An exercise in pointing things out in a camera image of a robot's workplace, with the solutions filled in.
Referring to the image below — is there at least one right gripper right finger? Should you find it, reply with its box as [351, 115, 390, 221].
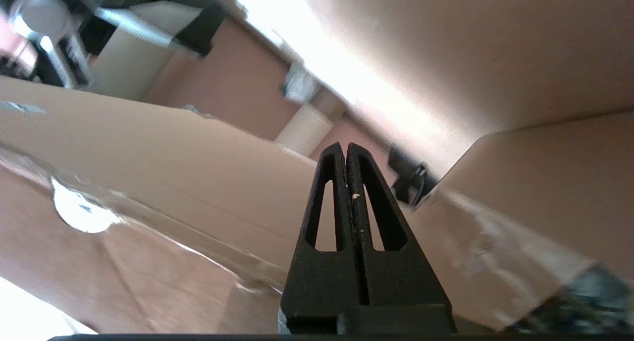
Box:
[346, 143, 452, 307]

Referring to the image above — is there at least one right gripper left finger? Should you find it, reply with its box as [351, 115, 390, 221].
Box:
[280, 142, 370, 333]

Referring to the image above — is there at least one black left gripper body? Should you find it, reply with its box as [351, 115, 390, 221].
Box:
[388, 147, 439, 209]

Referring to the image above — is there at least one brown cardboard shoe box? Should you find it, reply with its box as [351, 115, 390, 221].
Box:
[0, 0, 634, 334]

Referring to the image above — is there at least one beige ribbed pouf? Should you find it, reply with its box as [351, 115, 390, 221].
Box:
[274, 102, 333, 156]

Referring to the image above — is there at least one white ribbed furniture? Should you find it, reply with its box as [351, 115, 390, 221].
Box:
[92, 1, 201, 101]

